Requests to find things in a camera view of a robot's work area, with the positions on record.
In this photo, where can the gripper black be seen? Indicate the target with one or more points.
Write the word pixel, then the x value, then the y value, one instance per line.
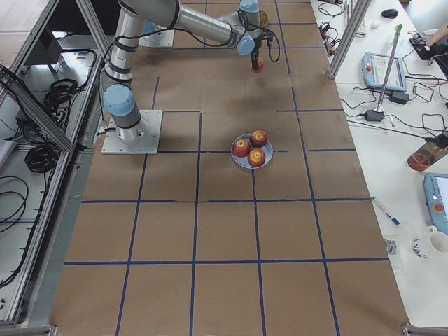
pixel 256 48

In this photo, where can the red yellow apple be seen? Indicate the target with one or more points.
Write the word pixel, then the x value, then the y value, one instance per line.
pixel 261 66

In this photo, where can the woven wicker basket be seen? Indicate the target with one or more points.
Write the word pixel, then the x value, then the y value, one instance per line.
pixel 264 18

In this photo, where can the red apple on plate back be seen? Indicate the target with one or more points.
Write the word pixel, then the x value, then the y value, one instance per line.
pixel 258 138

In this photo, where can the red apple on plate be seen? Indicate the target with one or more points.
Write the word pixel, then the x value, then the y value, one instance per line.
pixel 256 157
pixel 241 147
pixel 258 138

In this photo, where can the red apple on plate left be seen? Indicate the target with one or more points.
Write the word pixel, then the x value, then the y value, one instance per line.
pixel 241 147

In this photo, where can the light blue plate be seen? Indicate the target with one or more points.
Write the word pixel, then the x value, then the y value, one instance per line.
pixel 247 155

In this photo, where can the red apple on plate front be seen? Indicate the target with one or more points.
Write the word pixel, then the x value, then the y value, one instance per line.
pixel 256 157

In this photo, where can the blue teach pendant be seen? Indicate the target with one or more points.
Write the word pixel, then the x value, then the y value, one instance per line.
pixel 374 68
pixel 435 187

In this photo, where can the black power adapter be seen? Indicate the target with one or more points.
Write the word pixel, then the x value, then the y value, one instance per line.
pixel 372 115

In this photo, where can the black computer mouse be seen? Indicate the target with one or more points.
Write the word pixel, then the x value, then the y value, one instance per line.
pixel 389 13

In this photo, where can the amber drink bottle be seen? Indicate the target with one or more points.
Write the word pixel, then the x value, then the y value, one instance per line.
pixel 433 149

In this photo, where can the blue white pen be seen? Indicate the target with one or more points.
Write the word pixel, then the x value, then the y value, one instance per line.
pixel 388 214

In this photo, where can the white mug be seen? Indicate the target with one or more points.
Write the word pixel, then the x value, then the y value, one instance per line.
pixel 432 243

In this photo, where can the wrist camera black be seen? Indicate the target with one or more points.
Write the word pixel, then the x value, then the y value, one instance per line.
pixel 268 36

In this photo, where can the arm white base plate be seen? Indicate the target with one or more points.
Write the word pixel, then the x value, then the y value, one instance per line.
pixel 141 139
pixel 164 39

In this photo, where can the aluminium frame post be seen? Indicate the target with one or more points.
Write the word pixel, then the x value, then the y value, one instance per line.
pixel 358 13

